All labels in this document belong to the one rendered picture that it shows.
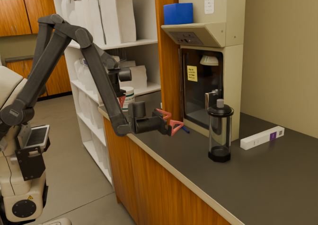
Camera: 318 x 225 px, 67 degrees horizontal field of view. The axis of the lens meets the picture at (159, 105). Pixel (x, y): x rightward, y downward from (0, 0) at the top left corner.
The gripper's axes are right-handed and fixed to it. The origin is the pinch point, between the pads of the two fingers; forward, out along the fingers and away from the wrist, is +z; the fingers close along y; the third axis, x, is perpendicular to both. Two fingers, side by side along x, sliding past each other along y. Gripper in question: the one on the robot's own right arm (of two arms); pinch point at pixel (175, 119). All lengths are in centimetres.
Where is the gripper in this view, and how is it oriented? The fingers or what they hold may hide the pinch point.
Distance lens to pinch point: 105.5
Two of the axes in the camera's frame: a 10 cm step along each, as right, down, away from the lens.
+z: 8.6, -1.3, 4.9
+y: -5.0, -3.8, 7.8
